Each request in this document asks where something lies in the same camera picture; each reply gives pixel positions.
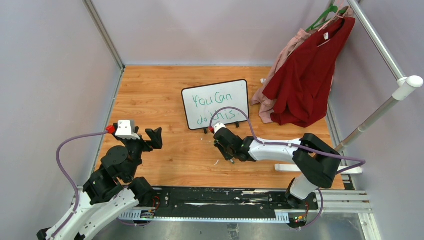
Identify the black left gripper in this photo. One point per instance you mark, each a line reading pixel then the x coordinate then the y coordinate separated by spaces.
pixel 155 135

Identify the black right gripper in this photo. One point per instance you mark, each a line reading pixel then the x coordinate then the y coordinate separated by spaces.
pixel 227 156

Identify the white whiteboard black frame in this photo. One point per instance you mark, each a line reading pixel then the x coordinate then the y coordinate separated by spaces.
pixel 226 102

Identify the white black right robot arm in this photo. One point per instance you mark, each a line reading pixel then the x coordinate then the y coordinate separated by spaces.
pixel 316 160

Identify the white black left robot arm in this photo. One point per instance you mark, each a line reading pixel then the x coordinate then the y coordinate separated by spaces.
pixel 112 189

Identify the pink garment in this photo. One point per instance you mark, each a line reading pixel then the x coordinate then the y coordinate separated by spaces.
pixel 266 105

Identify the red shirt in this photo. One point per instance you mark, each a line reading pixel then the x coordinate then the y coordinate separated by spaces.
pixel 301 87

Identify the green clothes hanger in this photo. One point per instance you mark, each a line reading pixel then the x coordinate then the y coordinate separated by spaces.
pixel 322 21

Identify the metal clothes rack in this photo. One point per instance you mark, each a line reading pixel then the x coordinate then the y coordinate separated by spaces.
pixel 386 44

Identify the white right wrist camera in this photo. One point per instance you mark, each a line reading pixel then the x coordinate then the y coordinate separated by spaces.
pixel 218 126

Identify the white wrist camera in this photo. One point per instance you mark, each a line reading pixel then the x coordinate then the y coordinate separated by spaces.
pixel 218 126
pixel 126 130

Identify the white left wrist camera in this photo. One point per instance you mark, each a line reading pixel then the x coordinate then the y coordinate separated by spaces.
pixel 126 130

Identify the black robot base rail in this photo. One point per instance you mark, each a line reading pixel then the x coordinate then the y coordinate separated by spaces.
pixel 217 205

